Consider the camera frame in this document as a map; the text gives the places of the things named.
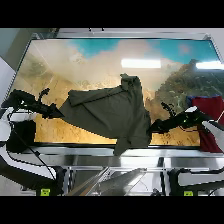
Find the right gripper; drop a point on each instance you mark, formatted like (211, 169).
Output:
(161, 126)

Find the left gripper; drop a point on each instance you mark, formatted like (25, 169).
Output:
(52, 111)

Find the olive green shirt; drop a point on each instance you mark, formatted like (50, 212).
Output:
(113, 111)

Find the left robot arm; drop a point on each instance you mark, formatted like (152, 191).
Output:
(23, 100)

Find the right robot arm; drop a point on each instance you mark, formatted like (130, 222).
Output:
(193, 118)

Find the white garment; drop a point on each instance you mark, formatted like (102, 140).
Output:
(25, 116)

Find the black garment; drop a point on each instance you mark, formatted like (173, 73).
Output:
(23, 136)

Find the blue garment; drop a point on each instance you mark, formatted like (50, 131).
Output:
(190, 99)

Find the red garment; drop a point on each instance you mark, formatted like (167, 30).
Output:
(210, 106)

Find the silver frame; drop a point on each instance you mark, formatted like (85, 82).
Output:
(110, 160)

